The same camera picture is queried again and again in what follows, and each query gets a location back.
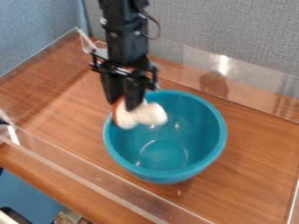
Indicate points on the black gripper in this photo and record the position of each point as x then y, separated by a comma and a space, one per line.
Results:
127, 66

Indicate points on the white brown toy mushroom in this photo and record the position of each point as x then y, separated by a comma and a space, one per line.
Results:
147, 114

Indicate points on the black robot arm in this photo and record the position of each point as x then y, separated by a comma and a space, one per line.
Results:
123, 11

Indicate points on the blue bowl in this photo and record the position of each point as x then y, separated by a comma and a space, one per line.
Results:
170, 153

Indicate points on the clear acrylic left barrier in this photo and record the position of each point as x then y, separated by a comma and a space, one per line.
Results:
34, 82

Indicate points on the clear acrylic barrier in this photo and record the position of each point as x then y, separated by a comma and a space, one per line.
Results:
94, 191
34, 82
254, 86

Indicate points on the clear acrylic back barrier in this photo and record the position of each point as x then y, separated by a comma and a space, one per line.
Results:
254, 86

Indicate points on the clear acrylic front barrier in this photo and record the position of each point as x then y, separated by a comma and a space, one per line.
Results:
94, 191

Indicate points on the clear acrylic corner bracket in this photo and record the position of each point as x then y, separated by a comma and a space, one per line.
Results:
93, 47

